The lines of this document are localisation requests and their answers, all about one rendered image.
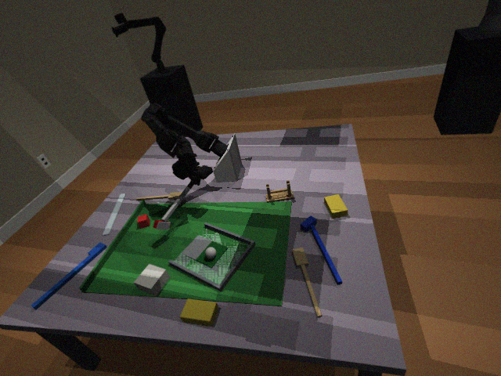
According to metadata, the yellow flat block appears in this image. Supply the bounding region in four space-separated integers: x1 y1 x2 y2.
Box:
324 194 348 219
180 299 219 327

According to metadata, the red block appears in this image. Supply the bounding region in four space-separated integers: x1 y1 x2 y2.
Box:
137 214 150 229

